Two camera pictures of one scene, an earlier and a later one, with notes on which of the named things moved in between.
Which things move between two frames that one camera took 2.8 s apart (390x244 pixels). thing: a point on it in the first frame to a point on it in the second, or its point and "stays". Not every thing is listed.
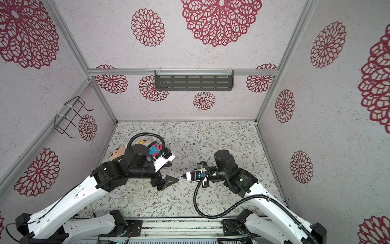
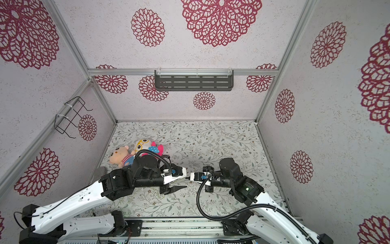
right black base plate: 230,227 stays
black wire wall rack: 69,113 stays
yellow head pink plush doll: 154,150 stays
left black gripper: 162,185 to 166,189
